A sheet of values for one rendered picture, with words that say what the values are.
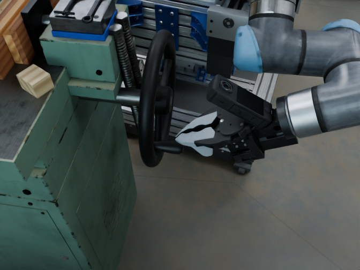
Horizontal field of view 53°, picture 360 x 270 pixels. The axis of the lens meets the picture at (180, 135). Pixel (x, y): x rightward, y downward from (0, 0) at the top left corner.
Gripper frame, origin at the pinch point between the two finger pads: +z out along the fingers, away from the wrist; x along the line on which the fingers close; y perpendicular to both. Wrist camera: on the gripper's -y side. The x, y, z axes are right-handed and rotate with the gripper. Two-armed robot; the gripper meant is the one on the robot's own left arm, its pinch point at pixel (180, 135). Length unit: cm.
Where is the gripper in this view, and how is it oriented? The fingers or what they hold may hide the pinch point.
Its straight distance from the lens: 66.9
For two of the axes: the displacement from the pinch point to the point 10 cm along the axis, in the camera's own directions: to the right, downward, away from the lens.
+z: -8.6, 2.2, 4.7
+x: 1.5, -7.6, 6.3
